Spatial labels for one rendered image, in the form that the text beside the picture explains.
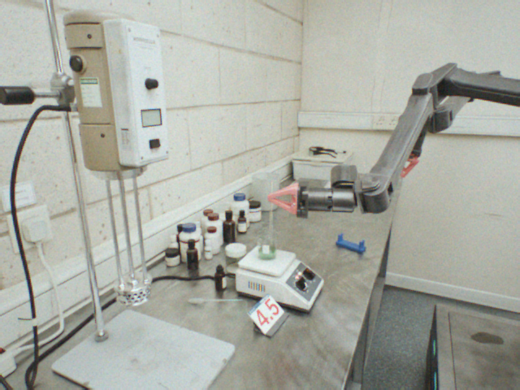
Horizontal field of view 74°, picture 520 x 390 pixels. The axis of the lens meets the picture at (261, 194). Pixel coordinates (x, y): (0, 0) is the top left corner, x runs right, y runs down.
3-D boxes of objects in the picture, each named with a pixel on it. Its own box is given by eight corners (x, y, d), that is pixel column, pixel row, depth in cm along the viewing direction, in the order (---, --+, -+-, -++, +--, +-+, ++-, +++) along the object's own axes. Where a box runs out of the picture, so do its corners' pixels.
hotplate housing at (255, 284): (323, 288, 93) (325, 261, 91) (309, 314, 82) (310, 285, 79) (250, 270, 102) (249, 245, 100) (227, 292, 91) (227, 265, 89)
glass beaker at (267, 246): (280, 262, 89) (280, 233, 87) (260, 265, 88) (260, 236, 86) (272, 252, 95) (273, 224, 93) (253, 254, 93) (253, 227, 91)
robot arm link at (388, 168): (438, 71, 92) (439, 106, 99) (415, 72, 95) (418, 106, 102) (379, 191, 73) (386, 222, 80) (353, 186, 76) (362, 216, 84)
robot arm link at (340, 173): (380, 185, 75) (386, 210, 80) (375, 150, 82) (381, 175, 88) (326, 195, 79) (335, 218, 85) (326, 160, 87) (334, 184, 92)
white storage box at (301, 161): (353, 172, 224) (354, 149, 220) (341, 186, 192) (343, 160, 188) (307, 168, 236) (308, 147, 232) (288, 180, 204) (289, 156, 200)
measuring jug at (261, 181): (256, 199, 168) (256, 169, 164) (282, 201, 166) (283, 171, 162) (248, 212, 151) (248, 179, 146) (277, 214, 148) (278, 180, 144)
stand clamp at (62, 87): (127, 106, 55) (123, 71, 54) (62, 109, 45) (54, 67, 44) (28, 103, 65) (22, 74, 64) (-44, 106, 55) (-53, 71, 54)
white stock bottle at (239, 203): (227, 224, 137) (227, 193, 133) (244, 221, 140) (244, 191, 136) (236, 231, 131) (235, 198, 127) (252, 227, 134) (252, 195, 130)
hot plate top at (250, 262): (296, 256, 94) (296, 253, 93) (279, 277, 83) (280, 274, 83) (257, 248, 98) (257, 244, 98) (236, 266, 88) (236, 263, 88)
